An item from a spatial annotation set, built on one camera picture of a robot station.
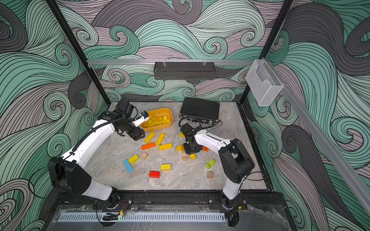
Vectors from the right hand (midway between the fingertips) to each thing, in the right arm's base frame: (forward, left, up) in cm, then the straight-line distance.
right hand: (189, 152), depth 89 cm
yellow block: (+6, +16, -3) cm, 18 cm away
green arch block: (-6, -13, -3) cm, 15 cm away
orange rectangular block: (+6, +28, -3) cm, 29 cm away
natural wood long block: (-1, +4, -3) cm, 5 cm away
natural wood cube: (-13, -12, -3) cm, 18 cm away
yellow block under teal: (+14, +5, -2) cm, 15 cm away
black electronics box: (+36, -12, -2) cm, 38 cm away
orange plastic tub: (+27, +22, 0) cm, 35 cm away
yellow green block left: (-4, +35, 0) cm, 35 cm away
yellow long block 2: (-4, -2, +3) cm, 5 cm away
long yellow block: (+12, +27, -1) cm, 30 cm away
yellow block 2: (-9, +15, -1) cm, 17 cm away
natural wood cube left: (-2, +29, 0) cm, 29 cm away
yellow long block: (+11, +20, -2) cm, 23 cm away
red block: (-13, +21, -1) cm, 25 cm away
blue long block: (-7, +38, -2) cm, 39 cm away
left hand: (+7, +30, +16) cm, 35 cm away
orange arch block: (+2, -10, 0) cm, 10 cm away
